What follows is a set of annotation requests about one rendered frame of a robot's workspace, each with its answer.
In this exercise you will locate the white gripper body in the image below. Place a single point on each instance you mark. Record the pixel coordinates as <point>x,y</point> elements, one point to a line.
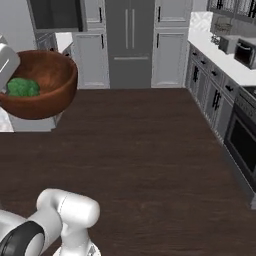
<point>8,63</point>

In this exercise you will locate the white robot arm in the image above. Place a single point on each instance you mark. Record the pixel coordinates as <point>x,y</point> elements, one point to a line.
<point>70,208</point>

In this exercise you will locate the green broccoli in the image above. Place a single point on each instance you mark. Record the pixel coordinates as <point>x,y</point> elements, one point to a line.
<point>22,88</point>

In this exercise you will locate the brown wooden bowl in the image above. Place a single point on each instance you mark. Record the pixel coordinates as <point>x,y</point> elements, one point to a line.
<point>55,81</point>

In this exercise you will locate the grey microwave door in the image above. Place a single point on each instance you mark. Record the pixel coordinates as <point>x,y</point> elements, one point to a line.
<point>31,15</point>

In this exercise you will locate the grey microwave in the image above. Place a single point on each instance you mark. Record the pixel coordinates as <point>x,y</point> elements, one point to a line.
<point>56,13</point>

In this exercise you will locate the grey cupboards with white worktop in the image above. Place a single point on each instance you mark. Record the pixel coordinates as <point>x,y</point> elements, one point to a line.
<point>58,41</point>

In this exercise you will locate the pale grey counter cupboard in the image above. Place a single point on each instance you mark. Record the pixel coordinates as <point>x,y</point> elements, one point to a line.
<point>33,125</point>

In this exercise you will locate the tall grey cupboard run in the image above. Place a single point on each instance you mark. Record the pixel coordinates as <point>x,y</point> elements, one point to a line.
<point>91,56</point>
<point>170,53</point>

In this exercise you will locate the grey fridge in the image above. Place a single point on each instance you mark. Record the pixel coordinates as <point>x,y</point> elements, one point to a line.
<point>130,43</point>

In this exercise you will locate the grey base cupboard run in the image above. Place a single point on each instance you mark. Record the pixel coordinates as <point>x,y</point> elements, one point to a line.
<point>208,90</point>

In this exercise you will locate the grey toaster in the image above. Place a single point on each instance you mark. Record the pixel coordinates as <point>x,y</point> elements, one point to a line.
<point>227,44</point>

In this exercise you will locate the dark toaster oven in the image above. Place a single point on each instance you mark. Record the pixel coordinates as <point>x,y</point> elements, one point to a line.
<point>246,53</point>

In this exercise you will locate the black oven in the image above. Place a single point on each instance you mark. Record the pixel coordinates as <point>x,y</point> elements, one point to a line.
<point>241,140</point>

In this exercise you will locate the glass-front wall cupboards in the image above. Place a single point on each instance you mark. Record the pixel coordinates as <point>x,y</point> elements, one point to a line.
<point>233,8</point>

